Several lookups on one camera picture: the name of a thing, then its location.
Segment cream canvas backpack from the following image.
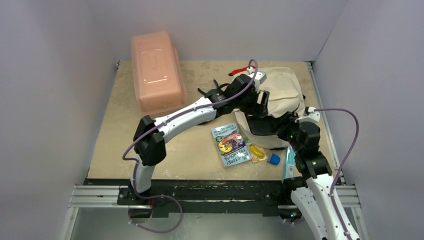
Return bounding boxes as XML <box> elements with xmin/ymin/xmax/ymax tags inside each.
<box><xmin>234</xmin><ymin>67</ymin><xmax>306</xmax><ymax>150</ymax></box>

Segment treehouse storey paperback book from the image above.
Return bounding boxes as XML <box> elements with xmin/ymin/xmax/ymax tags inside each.
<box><xmin>211</xmin><ymin>123</ymin><xmax>252</xmax><ymax>168</ymax></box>

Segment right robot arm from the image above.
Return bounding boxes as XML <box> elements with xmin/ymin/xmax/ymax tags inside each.
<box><xmin>275</xmin><ymin>111</ymin><xmax>361</xmax><ymax>240</ymax></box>

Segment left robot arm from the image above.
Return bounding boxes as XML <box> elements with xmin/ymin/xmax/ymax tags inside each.
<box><xmin>129</xmin><ymin>72</ymin><xmax>269</xmax><ymax>205</ymax></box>

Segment blue pencil pack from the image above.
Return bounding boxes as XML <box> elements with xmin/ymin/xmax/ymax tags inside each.
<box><xmin>282</xmin><ymin>146</ymin><xmax>296</xmax><ymax>181</ymax></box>

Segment banana eraser blister pack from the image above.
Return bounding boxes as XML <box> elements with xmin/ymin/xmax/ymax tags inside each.
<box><xmin>244</xmin><ymin>138</ymin><xmax>268</xmax><ymax>163</ymax></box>

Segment blue grey eraser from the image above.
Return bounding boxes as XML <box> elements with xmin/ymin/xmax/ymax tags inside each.
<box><xmin>267</xmin><ymin>153</ymin><xmax>281</xmax><ymax>166</ymax></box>

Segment pink plastic storage box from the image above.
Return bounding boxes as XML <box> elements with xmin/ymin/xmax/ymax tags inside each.
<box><xmin>131</xmin><ymin>31</ymin><xmax>187</xmax><ymax>115</ymax></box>

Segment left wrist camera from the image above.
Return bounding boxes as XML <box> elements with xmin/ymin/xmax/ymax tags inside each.
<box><xmin>246</xmin><ymin>66</ymin><xmax>267</xmax><ymax>92</ymax></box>

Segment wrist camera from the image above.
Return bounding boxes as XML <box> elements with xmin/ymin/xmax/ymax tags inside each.
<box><xmin>295</xmin><ymin>106</ymin><xmax>321</xmax><ymax>124</ymax></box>
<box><xmin>246</xmin><ymin>66</ymin><xmax>267</xmax><ymax>92</ymax></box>

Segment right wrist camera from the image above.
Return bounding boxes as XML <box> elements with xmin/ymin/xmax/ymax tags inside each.
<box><xmin>295</xmin><ymin>106</ymin><xmax>321</xmax><ymax>124</ymax></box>

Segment red handled utility knife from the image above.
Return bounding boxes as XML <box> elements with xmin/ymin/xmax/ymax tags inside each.
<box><xmin>228</xmin><ymin>65</ymin><xmax>256</xmax><ymax>77</ymax></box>

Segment blue handled pliers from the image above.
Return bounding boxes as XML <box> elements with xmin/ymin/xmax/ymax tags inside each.
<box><xmin>197</xmin><ymin>79</ymin><xmax>220</xmax><ymax>97</ymax></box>

